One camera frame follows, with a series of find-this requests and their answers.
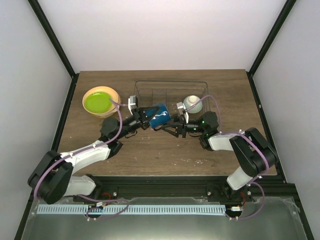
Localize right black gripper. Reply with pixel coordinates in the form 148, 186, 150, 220
160, 114, 206, 139

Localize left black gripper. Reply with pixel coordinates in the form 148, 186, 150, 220
115, 106, 161, 140

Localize dark blue mug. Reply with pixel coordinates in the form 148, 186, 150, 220
150, 103, 171, 129

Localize black wire dish rack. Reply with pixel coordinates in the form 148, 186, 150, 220
134, 79, 209, 115

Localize pale green bowl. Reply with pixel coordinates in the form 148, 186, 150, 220
183, 95, 203, 114

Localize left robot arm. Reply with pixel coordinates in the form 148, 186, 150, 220
27, 106, 160, 204

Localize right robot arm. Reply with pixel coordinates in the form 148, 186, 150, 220
160, 111, 279, 202

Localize lime green plate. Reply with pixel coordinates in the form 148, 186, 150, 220
84, 91, 112, 114

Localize orange bowl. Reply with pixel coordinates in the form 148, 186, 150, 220
82, 86, 122, 119

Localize light blue slotted strip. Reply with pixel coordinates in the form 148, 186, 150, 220
36, 204, 226, 216

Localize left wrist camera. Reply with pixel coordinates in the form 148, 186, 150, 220
127, 95, 138, 115

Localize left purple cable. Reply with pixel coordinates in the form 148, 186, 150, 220
32, 98, 131, 222

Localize purple cable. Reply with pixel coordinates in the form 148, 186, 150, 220
32, 98, 131, 222
186, 94, 270, 221

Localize black aluminium frame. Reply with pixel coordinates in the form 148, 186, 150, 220
29, 0, 314, 240

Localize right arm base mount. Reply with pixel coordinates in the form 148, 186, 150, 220
205, 183, 253, 203

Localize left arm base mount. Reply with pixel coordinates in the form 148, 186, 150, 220
72, 191, 118, 204

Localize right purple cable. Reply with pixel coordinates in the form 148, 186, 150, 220
186, 94, 270, 221

